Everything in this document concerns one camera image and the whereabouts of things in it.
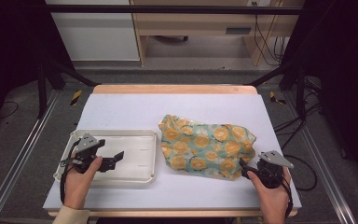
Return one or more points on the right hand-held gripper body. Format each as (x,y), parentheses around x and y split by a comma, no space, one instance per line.
(272,172)

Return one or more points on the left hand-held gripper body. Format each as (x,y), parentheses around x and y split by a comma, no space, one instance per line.
(88,143)

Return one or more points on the white plastic tray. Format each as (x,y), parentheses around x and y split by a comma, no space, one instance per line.
(133,155)

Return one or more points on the green orange-print cloth bag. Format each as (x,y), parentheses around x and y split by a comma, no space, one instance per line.
(205,149)

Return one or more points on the person's right hand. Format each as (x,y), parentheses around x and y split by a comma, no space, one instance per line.
(273,202)

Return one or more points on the person's left hand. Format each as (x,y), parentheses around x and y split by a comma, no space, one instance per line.
(78,186)

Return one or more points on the yellow black tape marker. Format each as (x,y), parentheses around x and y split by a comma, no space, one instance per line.
(76,97)
(274,97)

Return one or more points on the white table mat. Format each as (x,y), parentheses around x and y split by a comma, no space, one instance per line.
(174,112)

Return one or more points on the wooden table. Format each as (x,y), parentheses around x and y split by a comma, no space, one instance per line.
(174,89)

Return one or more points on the white cabinet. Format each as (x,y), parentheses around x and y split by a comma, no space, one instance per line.
(96,37)

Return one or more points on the dark chair base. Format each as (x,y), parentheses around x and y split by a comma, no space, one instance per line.
(174,38)

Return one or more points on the light wooden desk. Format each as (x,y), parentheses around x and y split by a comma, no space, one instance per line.
(199,26)

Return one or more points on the aluminium floor rail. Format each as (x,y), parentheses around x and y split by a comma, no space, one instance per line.
(18,161)
(323,174)

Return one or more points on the black metal frame stand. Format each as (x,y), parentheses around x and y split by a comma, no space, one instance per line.
(42,93)
(300,93)

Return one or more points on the black horizontal frame bar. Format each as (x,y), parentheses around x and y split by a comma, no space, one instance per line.
(174,9)

